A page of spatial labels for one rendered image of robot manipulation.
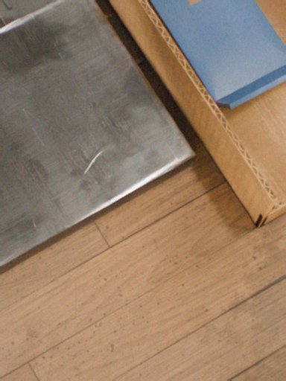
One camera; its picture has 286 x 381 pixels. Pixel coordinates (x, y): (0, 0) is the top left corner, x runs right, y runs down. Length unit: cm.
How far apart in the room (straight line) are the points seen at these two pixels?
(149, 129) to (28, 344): 17
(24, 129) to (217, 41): 16
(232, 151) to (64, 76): 14
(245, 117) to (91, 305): 18
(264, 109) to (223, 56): 5
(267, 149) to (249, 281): 10
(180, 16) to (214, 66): 5
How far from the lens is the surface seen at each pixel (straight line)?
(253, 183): 67
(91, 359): 69
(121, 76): 73
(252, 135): 73
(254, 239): 71
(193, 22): 76
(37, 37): 74
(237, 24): 76
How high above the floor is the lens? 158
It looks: 73 degrees down
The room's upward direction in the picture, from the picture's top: 5 degrees clockwise
